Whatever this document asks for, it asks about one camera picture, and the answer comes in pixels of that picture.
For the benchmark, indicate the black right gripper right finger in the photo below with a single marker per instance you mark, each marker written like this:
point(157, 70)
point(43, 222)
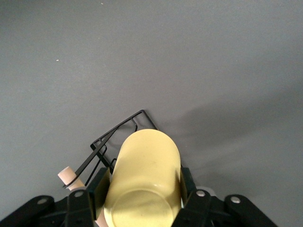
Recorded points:
point(198, 210)

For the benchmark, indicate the dark grey table mat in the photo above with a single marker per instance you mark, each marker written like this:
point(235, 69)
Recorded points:
point(142, 59)

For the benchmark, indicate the yellow plastic cup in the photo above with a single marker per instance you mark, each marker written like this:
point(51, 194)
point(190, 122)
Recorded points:
point(144, 165)

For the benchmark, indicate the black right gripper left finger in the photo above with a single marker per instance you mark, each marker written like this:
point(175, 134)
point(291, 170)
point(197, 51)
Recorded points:
point(78, 208)

